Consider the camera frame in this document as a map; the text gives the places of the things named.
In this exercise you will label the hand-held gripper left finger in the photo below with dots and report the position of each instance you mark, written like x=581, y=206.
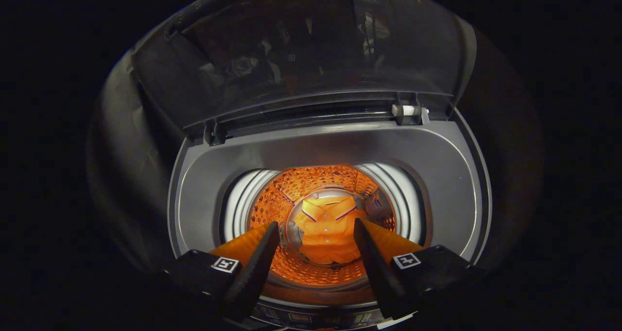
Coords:
x=252, y=277

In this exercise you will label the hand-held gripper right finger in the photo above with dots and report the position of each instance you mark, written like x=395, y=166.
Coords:
x=374, y=275

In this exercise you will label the yellow polo shirt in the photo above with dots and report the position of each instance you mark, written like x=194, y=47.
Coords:
x=325, y=229

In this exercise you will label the black backdrop cloth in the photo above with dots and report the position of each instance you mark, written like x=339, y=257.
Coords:
x=126, y=175

